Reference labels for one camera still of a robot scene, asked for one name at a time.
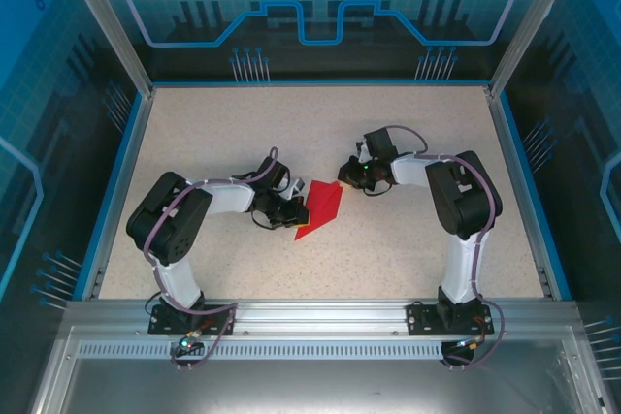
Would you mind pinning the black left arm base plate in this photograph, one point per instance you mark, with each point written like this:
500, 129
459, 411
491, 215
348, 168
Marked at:
157, 324

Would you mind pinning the blue printed side panel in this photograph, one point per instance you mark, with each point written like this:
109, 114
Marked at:
577, 118
43, 118

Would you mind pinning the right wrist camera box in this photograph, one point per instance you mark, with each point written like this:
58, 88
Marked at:
361, 149

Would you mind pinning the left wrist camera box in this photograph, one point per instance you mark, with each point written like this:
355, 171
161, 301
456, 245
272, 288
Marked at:
297, 187

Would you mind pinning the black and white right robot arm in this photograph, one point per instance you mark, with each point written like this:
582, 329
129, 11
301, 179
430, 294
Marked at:
461, 196

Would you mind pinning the grey sheet metal tray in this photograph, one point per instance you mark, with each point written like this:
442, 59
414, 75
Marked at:
310, 385

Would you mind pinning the red square paper sheet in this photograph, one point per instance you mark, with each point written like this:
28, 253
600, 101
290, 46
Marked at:
322, 205

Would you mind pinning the aluminium mounting rail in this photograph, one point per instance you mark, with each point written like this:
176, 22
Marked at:
320, 317

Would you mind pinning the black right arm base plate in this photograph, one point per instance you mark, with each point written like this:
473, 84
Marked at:
418, 319

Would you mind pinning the aluminium frame post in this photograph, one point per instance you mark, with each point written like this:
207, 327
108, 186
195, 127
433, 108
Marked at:
529, 26
111, 31

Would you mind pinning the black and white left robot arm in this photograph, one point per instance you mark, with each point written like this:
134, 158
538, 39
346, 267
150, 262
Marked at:
170, 217

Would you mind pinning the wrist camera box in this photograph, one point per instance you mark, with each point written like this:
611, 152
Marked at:
361, 149
297, 187

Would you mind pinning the thin aluminium table edge rail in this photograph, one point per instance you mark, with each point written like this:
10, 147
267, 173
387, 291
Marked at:
320, 85

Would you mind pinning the blue trimmed aluminium side rail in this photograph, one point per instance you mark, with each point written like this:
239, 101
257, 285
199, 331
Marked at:
518, 181
123, 181

